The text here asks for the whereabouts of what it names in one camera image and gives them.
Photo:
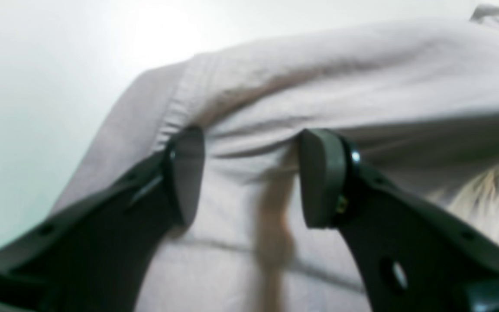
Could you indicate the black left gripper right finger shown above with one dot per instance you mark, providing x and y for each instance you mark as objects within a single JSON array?
[{"x": 411, "y": 255}]

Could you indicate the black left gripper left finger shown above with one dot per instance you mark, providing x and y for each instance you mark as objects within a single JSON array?
[{"x": 93, "y": 256}]

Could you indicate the mauve pink t-shirt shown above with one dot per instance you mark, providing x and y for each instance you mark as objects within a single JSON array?
[{"x": 420, "y": 99}]

